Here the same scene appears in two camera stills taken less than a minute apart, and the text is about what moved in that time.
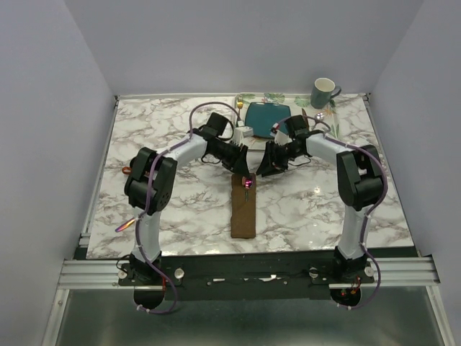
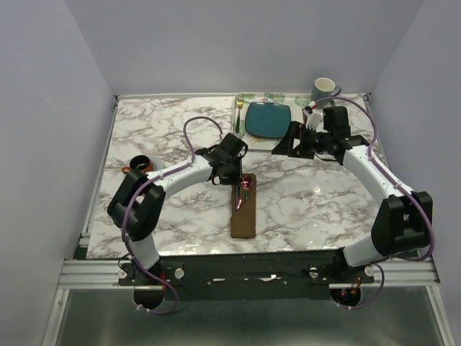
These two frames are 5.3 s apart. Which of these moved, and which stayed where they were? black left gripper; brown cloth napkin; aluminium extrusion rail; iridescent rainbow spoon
Moved: black left gripper
Stayed: brown cloth napkin; aluminium extrusion rail; iridescent rainbow spoon
